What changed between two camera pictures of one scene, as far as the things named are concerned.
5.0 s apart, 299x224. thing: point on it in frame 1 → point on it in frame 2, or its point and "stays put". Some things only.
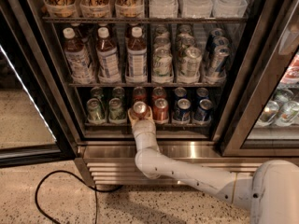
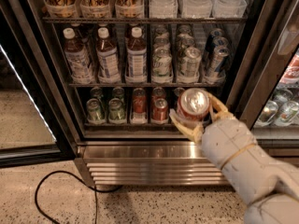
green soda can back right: [118, 92] stays put
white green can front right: [191, 63] stays put
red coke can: [139, 108] → [193, 105]
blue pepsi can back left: [180, 92] stays put
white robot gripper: [144, 128] → [226, 139]
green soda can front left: [94, 112] stays put
